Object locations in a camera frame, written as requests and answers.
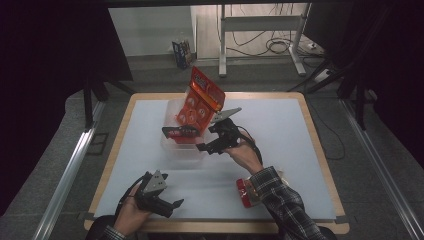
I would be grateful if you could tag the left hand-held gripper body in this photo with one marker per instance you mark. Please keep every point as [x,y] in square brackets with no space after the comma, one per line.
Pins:
[151,196]

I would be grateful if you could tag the small red and gold packet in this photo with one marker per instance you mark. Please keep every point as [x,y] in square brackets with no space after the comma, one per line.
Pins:
[243,195]

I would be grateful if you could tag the white power strip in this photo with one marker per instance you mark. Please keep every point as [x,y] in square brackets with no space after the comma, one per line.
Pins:
[322,76]

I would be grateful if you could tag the clear plastic container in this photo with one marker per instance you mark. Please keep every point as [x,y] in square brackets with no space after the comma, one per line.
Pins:
[186,151]

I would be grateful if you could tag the white metal stand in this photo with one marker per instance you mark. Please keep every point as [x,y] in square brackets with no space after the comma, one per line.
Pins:
[260,23]

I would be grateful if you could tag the blue carton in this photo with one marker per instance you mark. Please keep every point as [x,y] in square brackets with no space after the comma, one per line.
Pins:
[182,53]

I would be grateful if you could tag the black floor frame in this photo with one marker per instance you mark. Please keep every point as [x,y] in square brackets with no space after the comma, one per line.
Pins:
[98,143]

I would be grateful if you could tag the black tripod legs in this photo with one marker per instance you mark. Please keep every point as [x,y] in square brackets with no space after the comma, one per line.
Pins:
[316,80]

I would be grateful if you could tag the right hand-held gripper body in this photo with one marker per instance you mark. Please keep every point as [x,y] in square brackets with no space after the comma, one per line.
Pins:
[228,133]

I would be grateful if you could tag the large red snack packet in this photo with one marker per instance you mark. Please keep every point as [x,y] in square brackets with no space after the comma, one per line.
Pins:
[200,103]

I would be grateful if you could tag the person's right hand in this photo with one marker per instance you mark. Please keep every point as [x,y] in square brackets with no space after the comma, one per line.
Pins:
[245,156]

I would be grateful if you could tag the dark curtain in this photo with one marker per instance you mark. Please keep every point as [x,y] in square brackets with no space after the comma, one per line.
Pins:
[50,66]
[393,66]

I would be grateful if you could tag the black metal stand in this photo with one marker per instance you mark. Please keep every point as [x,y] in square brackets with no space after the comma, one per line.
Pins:
[88,103]
[360,103]

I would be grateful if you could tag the aluminium rail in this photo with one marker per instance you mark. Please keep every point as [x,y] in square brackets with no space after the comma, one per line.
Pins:
[66,180]
[383,173]

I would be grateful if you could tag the person's left hand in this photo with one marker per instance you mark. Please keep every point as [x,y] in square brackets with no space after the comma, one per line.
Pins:
[133,215]

